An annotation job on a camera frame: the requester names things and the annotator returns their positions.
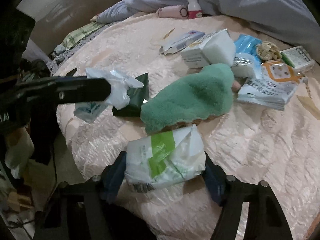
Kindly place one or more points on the white plastic bag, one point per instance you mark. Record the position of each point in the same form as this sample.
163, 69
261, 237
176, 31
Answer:
117, 92

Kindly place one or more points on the person's left forearm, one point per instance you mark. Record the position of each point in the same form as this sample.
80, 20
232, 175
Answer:
18, 152

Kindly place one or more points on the green fluffy slipper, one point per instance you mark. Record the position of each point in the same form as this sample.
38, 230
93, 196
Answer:
190, 95

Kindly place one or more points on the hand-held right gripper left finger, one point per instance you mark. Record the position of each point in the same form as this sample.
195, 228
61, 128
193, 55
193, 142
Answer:
113, 180

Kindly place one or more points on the small wooden stick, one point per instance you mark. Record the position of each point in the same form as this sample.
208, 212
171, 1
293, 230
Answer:
168, 33

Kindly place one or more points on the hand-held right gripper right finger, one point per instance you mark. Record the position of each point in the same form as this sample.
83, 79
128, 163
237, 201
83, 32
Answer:
212, 182

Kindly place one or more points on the white green plastic packet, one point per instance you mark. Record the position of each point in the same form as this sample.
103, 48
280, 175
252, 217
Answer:
160, 160

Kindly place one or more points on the white bottle pink label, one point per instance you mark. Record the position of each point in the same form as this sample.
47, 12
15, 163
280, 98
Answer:
194, 8

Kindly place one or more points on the plaid pillow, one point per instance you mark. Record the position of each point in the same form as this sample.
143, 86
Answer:
80, 35

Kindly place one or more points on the white foam block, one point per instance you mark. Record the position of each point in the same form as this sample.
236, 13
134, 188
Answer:
220, 48

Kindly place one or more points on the orange white packet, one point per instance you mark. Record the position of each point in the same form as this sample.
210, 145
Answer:
277, 73

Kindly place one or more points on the white printed packet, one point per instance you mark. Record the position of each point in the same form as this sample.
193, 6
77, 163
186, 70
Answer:
262, 95

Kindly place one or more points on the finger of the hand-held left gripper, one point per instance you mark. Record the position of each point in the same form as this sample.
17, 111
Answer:
85, 90

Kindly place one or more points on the brown wooden wardrobe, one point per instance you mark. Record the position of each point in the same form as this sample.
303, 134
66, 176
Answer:
62, 10

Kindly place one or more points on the green white medicine box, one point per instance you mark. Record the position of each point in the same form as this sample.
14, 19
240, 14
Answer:
298, 58

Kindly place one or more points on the blue grey duvet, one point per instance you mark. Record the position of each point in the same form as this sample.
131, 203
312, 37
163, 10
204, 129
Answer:
250, 2

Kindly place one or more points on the light blue printed plastic bag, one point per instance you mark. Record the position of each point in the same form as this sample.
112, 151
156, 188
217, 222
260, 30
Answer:
87, 112

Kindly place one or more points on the white carton box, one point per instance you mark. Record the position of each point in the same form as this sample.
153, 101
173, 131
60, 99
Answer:
193, 55

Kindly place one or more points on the dark green packet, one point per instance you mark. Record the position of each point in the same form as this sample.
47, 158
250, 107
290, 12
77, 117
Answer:
136, 97

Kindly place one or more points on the pink roll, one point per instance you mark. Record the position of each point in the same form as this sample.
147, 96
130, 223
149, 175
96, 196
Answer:
171, 12

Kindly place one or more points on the blue white carton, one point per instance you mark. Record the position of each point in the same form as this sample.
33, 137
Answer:
182, 40

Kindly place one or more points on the blue plastic packet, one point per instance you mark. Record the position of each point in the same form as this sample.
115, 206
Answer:
247, 43

